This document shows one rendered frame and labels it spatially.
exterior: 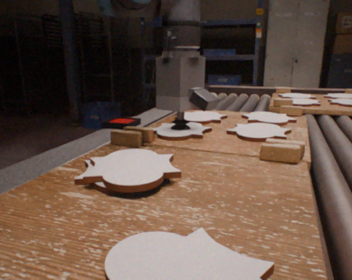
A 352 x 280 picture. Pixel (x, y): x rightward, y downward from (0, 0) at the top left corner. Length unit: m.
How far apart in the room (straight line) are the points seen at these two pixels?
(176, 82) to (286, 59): 4.51
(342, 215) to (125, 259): 0.26
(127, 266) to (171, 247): 0.04
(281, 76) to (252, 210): 4.76
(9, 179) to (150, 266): 0.34
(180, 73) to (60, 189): 0.31
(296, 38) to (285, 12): 0.40
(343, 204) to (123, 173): 0.27
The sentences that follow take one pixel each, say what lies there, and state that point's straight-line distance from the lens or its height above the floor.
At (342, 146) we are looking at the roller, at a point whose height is 0.92.
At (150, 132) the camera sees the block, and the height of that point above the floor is 0.96.
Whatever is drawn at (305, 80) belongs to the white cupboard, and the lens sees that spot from 5.13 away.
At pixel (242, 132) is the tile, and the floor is 0.95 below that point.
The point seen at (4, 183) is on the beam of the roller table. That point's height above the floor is 0.91.
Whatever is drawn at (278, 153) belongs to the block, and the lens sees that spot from 0.50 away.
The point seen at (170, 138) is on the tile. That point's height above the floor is 0.94.
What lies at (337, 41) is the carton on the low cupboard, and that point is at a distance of 5.33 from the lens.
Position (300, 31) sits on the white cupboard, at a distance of 5.11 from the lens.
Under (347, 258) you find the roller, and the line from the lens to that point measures 0.35.
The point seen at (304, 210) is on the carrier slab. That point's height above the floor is 0.94.
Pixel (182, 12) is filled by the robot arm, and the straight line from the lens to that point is 0.61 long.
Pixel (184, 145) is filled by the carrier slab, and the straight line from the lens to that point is 0.57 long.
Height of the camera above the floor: 1.09
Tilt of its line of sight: 15 degrees down
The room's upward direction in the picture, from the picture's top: straight up
